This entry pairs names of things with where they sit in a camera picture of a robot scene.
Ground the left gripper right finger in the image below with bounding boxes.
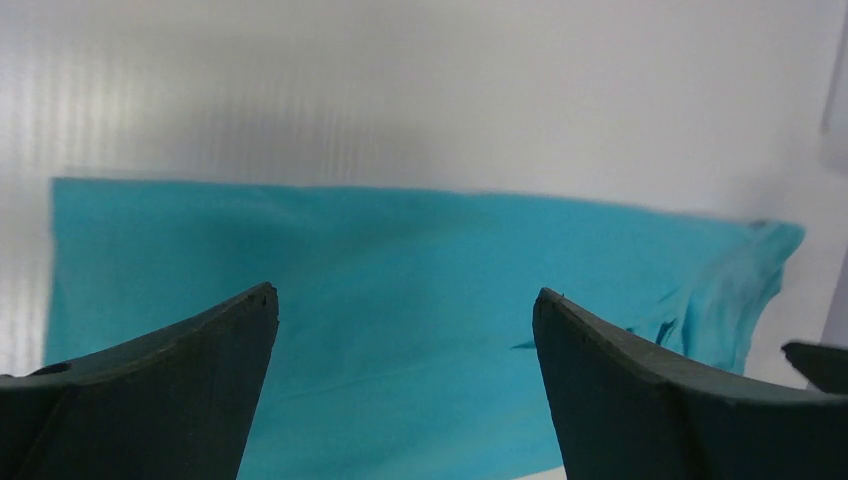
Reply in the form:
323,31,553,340
532,289,847,479

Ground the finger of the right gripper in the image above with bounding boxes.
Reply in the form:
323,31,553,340
781,341,847,395

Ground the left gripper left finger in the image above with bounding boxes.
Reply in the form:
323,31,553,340
1,283,279,479

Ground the turquoise t-shirt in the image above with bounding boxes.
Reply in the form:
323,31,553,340
45,178,804,479

